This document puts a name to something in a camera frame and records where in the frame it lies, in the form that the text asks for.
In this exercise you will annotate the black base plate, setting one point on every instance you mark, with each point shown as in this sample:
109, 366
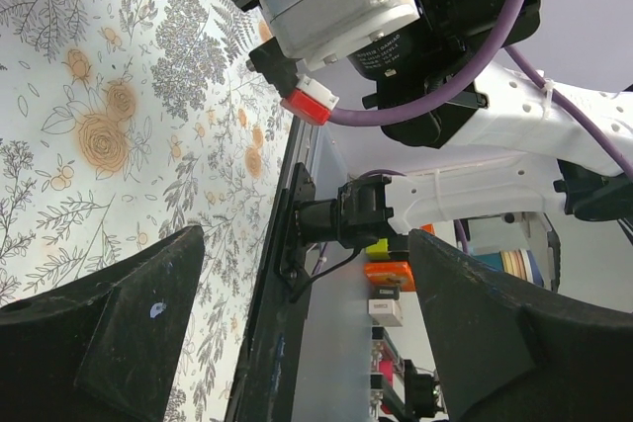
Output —
264, 381

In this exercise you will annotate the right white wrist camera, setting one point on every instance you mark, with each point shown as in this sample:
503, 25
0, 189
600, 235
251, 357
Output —
318, 33

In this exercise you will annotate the floral table mat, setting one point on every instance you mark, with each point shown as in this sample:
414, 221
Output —
123, 121

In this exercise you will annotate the tape rolls in background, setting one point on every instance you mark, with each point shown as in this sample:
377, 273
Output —
519, 263

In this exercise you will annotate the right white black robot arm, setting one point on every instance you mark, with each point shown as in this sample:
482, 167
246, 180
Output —
447, 73

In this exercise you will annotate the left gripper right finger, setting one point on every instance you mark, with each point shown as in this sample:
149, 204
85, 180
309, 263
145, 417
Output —
507, 350

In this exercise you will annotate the white small box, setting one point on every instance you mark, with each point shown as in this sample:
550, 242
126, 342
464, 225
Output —
386, 312

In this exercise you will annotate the lime green box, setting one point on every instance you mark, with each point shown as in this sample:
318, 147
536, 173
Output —
378, 252

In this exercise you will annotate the aluminium frame rail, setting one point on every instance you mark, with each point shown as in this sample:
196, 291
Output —
312, 171

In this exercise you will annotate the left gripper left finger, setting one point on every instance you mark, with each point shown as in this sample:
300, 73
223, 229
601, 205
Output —
104, 347

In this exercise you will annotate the orange boxes on shelf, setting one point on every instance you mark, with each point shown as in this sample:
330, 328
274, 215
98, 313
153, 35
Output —
397, 271

